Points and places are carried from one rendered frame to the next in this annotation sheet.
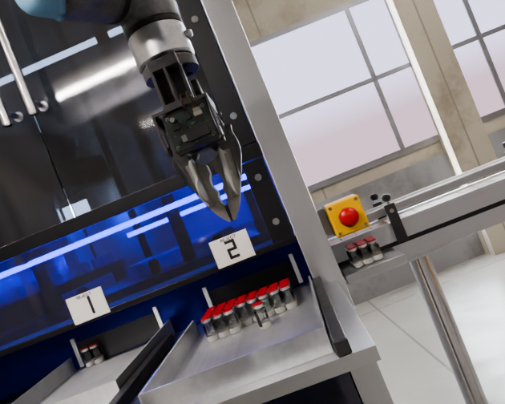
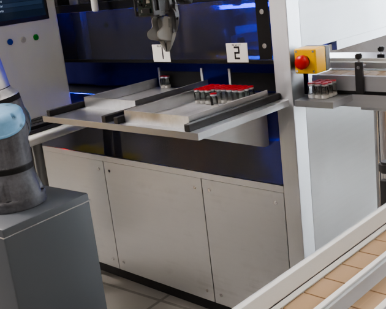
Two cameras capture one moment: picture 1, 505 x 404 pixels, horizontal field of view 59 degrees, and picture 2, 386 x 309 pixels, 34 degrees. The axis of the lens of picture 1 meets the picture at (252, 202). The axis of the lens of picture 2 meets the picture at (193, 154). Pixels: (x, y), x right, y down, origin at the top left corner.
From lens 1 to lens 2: 1.28 m
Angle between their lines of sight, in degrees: 43
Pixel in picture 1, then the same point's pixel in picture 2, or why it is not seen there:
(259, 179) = (261, 13)
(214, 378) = (148, 117)
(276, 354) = (170, 119)
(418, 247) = (370, 102)
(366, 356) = (193, 136)
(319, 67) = not seen: outside the picture
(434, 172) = not seen: outside the picture
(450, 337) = (378, 175)
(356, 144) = not seen: outside the picture
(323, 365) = (179, 131)
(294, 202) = (277, 37)
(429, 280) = (378, 130)
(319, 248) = (283, 75)
